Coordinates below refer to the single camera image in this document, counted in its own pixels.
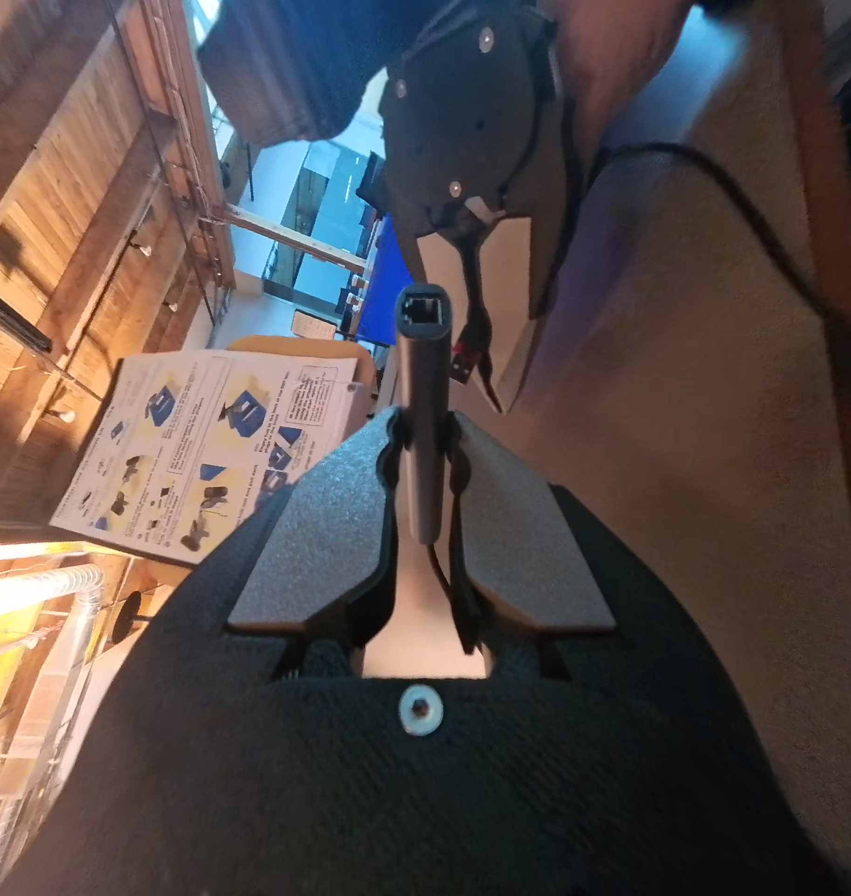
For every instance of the wooden support post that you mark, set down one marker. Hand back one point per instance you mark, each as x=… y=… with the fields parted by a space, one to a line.
x=292 y=238

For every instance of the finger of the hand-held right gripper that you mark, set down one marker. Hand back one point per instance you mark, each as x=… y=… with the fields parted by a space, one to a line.
x=439 y=259
x=513 y=280

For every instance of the person's right hand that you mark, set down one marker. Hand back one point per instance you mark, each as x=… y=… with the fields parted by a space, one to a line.
x=607 y=56

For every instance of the printed instruction sheet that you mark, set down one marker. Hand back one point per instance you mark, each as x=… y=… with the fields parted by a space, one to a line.
x=187 y=448

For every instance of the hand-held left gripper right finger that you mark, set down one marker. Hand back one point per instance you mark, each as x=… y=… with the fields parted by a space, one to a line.
x=523 y=553

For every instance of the instruction sheet on wooden stand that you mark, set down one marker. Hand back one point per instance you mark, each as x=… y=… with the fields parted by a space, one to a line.
x=292 y=346

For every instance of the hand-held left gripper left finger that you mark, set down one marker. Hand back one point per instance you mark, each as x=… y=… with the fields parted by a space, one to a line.
x=327 y=553

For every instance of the black floor lamp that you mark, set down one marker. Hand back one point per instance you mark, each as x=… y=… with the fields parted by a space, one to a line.
x=125 y=616

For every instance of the blue plastic bin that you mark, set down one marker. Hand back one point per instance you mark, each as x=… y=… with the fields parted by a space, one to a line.
x=387 y=280

